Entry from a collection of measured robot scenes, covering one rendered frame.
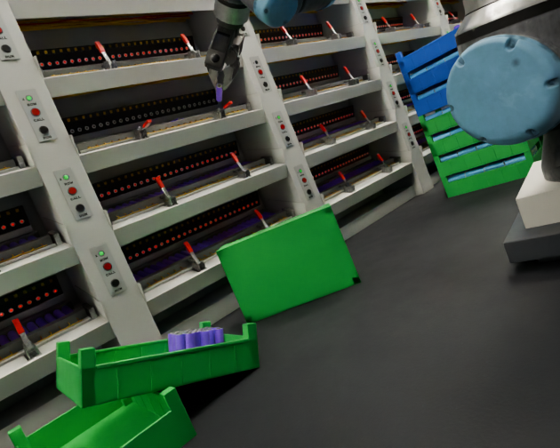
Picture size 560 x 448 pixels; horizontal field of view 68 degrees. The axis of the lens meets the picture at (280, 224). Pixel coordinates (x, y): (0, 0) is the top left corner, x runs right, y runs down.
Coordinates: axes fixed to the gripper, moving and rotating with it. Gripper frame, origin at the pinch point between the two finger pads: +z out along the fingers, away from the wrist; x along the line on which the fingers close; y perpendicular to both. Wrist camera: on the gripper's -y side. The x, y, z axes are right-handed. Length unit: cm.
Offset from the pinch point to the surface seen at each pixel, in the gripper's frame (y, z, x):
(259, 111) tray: 8.1, 10.4, -12.3
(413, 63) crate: 41, -5, -58
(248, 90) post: 15.2, 9.1, -6.5
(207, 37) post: 30.3, 5.2, 13.1
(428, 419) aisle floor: -86, -32, -47
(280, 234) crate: -42, 3, -29
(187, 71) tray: 2.1, 0.3, 10.5
